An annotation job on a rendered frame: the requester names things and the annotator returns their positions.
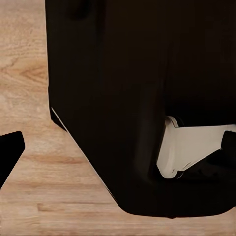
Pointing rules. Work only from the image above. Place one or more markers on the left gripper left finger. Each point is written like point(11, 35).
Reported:
point(12, 146)

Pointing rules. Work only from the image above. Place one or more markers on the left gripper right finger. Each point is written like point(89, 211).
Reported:
point(228, 145)

